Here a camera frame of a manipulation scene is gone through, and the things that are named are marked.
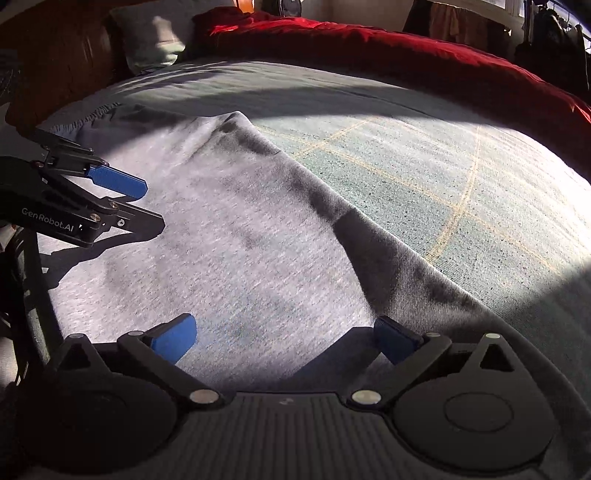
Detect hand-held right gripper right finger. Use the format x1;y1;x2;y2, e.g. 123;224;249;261
345;316;527;411

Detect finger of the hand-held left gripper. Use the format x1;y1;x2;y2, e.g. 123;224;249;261
88;198;166;241
32;129;148;201

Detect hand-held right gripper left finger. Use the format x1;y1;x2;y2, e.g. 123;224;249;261
44;313;225;409

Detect grey sweatpants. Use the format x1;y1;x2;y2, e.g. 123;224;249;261
39;104;522;393

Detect wooden headboard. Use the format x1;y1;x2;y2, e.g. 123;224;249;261
0;0;134;134

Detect grey plaid pillow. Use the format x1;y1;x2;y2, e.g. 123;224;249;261
108;6;236;75

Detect bed with green plaid sheet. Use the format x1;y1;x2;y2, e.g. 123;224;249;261
9;58;591;462

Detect red quilt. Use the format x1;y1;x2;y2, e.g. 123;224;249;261
191;10;591;153

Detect brown hanging garment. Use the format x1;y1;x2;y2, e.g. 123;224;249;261
459;9;490;44

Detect dark hanging garment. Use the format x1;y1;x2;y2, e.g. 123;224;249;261
404;0;435;33

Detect black jacket with round patch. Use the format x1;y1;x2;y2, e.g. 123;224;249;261
515;4;591;93

